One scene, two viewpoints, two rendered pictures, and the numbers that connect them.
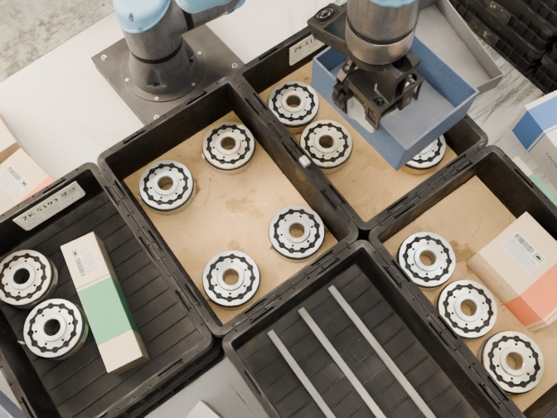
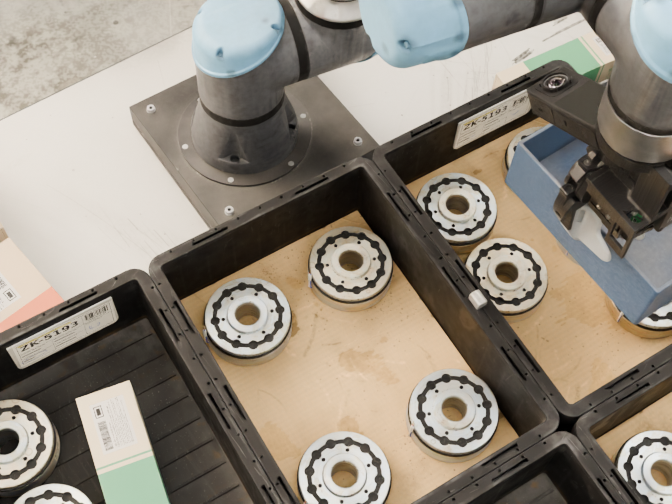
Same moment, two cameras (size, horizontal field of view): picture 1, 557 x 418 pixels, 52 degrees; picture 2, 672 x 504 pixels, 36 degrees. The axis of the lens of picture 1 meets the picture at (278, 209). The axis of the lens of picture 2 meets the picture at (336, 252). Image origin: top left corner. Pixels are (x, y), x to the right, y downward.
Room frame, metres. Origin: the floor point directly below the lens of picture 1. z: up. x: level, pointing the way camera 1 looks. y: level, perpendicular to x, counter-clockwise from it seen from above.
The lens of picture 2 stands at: (-0.08, 0.12, 1.96)
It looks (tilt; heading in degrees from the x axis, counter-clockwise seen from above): 61 degrees down; 359
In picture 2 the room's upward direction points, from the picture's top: 4 degrees clockwise
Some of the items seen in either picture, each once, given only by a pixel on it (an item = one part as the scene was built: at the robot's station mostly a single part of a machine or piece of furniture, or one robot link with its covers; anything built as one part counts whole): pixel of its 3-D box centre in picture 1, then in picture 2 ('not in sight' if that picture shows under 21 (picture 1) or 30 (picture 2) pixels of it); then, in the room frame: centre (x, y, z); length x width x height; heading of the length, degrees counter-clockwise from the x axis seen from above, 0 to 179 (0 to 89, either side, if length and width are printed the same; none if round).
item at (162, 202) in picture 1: (166, 184); (247, 316); (0.43, 0.21, 0.86); 0.10 x 0.10 x 0.01
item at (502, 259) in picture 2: (326, 142); (506, 273); (0.51, -0.10, 0.86); 0.05 x 0.05 x 0.01
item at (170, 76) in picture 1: (159, 53); (243, 110); (0.77, 0.25, 0.80); 0.15 x 0.15 x 0.10
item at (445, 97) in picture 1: (390, 87); (631, 197); (0.48, -0.18, 1.10); 0.20 x 0.15 x 0.07; 38
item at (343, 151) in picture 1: (326, 143); (506, 274); (0.51, -0.10, 0.86); 0.10 x 0.10 x 0.01
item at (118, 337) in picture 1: (104, 302); (137, 497); (0.21, 0.31, 0.86); 0.24 x 0.06 x 0.06; 25
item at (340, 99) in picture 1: (349, 91); (580, 196); (0.41, -0.10, 1.20); 0.05 x 0.02 x 0.09; 126
